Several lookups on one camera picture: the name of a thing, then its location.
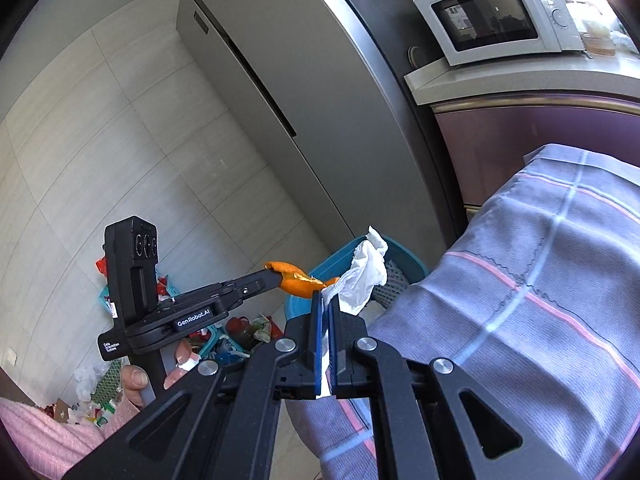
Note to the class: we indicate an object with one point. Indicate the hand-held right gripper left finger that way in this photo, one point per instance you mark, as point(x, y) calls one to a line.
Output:
point(316, 345)

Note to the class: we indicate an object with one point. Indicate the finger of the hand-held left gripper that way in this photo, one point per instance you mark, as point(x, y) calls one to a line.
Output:
point(235, 292)

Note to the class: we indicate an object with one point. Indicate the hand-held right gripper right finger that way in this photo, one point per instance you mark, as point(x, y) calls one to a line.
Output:
point(334, 350)

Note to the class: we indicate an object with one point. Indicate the orange peel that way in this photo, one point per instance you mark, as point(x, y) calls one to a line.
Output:
point(292, 280)

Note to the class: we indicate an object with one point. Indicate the white tissue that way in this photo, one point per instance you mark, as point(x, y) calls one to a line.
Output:
point(365, 270)

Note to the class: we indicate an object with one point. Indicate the white lace doily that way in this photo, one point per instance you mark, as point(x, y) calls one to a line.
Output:
point(392, 280)

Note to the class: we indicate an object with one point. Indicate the blue plastic bin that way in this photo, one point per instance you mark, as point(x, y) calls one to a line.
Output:
point(405, 260)

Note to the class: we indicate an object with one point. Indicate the person's left forearm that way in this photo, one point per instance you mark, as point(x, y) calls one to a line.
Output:
point(50, 435)

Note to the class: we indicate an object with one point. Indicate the person's left hand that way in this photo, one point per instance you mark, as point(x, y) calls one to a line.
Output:
point(132, 380)

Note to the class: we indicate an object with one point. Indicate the pile of packets and bags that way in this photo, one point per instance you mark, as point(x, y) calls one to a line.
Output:
point(100, 385)

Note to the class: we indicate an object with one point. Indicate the checked purple tablecloth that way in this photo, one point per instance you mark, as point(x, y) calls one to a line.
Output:
point(525, 270)

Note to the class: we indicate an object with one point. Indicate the grey refrigerator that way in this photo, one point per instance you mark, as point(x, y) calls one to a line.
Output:
point(310, 85)

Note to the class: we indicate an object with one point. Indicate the purple base cabinets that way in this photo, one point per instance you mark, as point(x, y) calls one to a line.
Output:
point(500, 140)

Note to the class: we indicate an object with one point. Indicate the white kitchen countertop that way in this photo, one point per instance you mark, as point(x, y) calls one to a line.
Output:
point(500, 80)

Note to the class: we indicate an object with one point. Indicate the white microwave oven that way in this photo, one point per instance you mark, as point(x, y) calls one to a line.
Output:
point(480, 15)

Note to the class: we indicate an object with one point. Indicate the white wall socket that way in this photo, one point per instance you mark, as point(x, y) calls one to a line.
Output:
point(8, 357)

